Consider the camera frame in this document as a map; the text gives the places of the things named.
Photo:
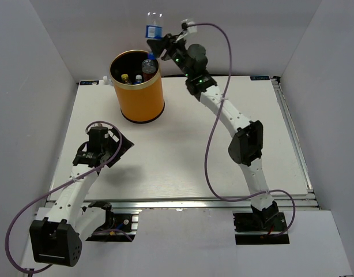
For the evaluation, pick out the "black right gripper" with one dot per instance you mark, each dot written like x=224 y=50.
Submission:
x=168 y=42

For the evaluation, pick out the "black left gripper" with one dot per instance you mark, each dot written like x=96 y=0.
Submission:
x=124 y=144

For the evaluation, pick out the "blue label plastic bottle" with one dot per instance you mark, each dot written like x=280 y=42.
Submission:
x=154 y=26

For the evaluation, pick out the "red label plastic bottle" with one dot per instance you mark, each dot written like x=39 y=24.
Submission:
x=148 y=69

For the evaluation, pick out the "yellow cap clear bottle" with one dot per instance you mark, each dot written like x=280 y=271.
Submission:
x=125 y=79

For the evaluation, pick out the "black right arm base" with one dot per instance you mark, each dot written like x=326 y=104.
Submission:
x=248 y=230

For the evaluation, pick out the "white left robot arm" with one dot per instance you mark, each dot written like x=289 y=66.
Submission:
x=57 y=238

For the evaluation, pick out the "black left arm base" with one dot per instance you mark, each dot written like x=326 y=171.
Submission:
x=118 y=226

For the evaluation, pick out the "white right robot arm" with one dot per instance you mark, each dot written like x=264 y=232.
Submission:
x=246 y=145

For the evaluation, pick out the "orange cylindrical bin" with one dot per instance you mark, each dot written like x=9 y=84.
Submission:
x=139 y=103

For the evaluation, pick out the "white connector behind bin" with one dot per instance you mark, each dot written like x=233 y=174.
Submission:
x=107 y=81

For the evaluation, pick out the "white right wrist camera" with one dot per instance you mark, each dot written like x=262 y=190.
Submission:
x=188 y=29

